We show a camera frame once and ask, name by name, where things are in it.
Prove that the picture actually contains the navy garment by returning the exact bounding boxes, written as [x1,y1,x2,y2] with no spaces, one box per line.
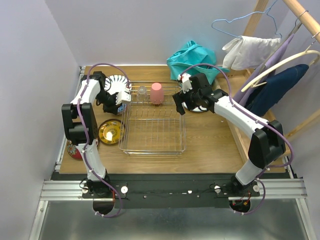
[244,64,309,117]

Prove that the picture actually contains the wire dish rack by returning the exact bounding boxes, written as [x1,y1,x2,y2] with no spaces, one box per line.
[118,81,186,155]

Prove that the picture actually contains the cream plastic hanger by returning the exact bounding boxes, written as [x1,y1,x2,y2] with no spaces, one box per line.
[241,49,320,93]

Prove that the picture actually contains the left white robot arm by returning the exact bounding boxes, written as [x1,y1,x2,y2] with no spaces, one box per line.
[61,71,121,198]

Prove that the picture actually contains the clear glass cup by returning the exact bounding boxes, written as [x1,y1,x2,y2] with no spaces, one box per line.
[137,86,148,103]

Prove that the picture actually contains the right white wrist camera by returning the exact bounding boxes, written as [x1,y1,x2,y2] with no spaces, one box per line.
[177,73,193,94]

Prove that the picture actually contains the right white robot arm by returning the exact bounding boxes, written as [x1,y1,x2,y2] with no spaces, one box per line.
[172,73,286,196]

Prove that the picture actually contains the red floral bowl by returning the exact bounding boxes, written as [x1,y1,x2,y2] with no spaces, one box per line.
[66,138,99,161]

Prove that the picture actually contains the white watermelon plate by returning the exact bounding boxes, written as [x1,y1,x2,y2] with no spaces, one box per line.
[182,102,208,113]

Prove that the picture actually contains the teal cloth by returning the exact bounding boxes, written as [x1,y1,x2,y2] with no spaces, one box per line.
[166,40,220,84]

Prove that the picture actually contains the white blue striped plate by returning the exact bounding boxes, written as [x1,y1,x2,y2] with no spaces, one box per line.
[104,75,132,95]

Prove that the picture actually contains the blue patterned bowl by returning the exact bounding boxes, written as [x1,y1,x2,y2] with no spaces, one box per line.
[117,104,127,116]

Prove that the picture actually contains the wooden clothes rack frame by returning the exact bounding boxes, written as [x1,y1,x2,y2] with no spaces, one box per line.
[228,0,320,168]

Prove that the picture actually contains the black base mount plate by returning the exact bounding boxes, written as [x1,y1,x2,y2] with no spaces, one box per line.
[49,172,296,210]

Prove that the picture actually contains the grey metal hanger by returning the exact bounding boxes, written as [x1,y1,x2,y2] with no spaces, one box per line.
[287,21,303,38]

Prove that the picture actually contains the pink plastic cup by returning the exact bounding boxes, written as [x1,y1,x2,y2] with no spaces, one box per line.
[149,82,165,105]

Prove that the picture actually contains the purple garment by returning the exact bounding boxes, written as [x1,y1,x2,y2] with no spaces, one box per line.
[234,33,296,106]

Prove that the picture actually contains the white garment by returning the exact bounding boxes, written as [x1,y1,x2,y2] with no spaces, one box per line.
[222,36,281,71]

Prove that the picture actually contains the gold black plate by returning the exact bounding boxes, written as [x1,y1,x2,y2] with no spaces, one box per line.
[98,118,126,146]

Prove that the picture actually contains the blue wire hanger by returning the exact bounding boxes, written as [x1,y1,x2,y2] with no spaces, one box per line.
[211,0,283,39]

